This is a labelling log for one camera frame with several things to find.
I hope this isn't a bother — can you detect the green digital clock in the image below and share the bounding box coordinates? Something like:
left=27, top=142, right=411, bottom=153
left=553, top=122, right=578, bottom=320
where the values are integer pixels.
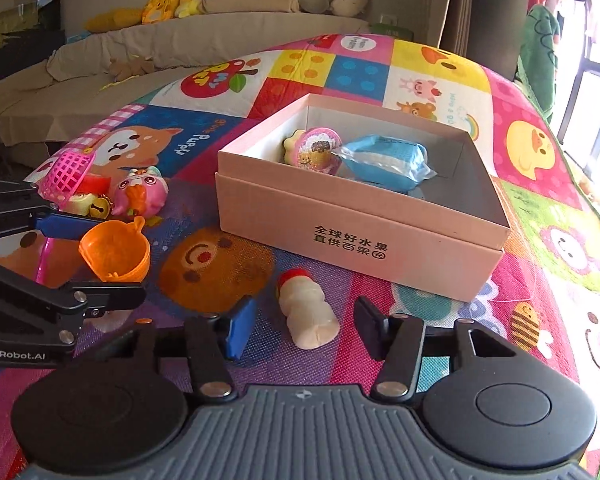
left=370, top=22, right=413, bottom=39

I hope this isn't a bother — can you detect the white bottle red cap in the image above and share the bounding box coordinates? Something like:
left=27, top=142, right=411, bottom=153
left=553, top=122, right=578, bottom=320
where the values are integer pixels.
left=275, top=268, right=341, bottom=350

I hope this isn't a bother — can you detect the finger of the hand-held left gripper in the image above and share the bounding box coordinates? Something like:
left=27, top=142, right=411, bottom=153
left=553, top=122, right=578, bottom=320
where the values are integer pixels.
left=0, top=257, right=147, bottom=322
left=0, top=180, right=113, bottom=241

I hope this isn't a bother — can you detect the dark glass cabinet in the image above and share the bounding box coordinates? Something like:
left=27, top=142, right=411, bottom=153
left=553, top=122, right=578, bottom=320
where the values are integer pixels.
left=0, top=0, right=66, bottom=92

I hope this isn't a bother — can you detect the yellow pink jelly cup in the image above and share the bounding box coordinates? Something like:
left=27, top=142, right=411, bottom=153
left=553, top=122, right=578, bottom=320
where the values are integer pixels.
left=282, top=127, right=343, bottom=174

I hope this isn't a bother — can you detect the yellow pillow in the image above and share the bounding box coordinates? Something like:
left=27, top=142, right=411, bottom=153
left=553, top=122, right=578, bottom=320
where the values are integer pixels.
left=85, top=10, right=143, bottom=32

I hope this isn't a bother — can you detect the red round lid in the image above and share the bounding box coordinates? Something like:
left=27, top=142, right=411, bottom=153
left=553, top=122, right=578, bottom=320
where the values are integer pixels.
left=77, top=175, right=113, bottom=197

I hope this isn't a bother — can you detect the blue wet wipe packet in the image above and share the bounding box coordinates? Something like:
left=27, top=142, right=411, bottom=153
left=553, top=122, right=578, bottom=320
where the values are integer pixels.
left=332, top=134, right=438, bottom=194

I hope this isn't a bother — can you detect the pink cardboard box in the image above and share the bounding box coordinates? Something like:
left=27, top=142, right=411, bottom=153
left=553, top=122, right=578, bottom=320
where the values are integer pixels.
left=215, top=92, right=511, bottom=303

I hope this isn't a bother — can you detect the brown plush toy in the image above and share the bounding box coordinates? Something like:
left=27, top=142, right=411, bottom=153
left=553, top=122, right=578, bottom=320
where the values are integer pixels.
left=109, top=57, right=156, bottom=83

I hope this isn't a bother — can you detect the grey window frame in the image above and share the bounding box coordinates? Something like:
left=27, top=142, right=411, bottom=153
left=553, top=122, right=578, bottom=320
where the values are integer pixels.
left=555, top=0, right=600, bottom=147

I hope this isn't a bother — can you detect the beige curtain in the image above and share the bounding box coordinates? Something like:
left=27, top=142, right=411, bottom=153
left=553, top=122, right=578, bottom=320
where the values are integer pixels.
left=440, top=0, right=531, bottom=61

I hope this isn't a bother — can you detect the green dinosaur plush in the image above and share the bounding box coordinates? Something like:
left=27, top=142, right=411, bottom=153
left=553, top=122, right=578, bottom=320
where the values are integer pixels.
left=517, top=4, right=561, bottom=122

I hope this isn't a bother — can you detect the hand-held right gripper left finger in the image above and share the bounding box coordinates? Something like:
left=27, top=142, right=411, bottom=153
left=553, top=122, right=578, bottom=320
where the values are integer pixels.
left=125, top=296, right=258, bottom=402

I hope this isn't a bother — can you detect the pink plastic basket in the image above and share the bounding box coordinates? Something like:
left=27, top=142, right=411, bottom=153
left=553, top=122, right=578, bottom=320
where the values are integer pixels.
left=39, top=149, right=97, bottom=208

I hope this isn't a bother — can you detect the orange plastic cup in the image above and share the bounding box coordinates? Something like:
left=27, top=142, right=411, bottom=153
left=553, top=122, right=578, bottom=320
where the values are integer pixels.
left=78, top=216, right=152, bottom=283

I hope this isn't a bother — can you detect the colourful cartoon play mat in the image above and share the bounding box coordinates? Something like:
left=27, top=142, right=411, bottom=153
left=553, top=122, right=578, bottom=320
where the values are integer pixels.
left=0, top=34, right=600, bottom=480

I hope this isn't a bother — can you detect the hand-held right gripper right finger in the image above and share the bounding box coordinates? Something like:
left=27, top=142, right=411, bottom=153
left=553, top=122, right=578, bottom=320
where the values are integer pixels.
left=354, top=296, right=521, bottom=404

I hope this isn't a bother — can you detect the beige sofa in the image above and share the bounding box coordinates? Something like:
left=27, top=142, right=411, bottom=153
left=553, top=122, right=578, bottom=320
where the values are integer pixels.
left=0, top=10, right=376, bottom=161

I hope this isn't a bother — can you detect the yellow green toy apple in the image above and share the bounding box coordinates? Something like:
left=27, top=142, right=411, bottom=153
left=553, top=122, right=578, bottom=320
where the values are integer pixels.
left=62, top=192, right=100, bottom=218

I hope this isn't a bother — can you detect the pink owl toy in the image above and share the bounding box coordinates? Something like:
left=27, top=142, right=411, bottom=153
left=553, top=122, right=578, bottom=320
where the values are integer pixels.
left=111, top=166, right=171, bottom=219

